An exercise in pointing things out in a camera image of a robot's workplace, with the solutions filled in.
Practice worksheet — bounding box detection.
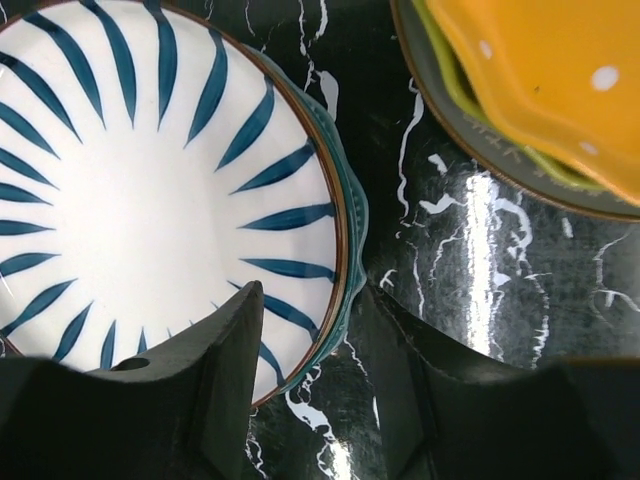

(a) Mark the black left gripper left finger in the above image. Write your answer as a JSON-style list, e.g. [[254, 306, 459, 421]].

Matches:
[[1, 281, 263, 479]]

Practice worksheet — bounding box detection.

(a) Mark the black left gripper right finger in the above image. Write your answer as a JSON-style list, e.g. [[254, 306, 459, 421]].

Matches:
[[360, 286, 639, 479]]

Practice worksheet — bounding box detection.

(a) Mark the white blue striped plate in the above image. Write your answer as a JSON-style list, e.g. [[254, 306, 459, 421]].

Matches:
[[1, 1, 349, 402]]

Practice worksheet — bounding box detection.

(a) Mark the green dotted plate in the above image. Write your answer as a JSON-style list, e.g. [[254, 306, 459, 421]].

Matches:
[[412, 1, 604, 192]]

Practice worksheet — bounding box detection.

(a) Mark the orange dotted plate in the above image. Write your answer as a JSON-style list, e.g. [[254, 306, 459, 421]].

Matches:
[[426, 1, 639, 204]]

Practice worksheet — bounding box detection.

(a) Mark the black marble pattern mat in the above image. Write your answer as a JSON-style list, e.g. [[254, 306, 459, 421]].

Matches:
[[183, 1, 639, 366]]

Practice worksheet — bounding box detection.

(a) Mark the grey deer plate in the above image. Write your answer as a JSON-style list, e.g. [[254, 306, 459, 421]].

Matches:
[[391, 1, 639, 223]]

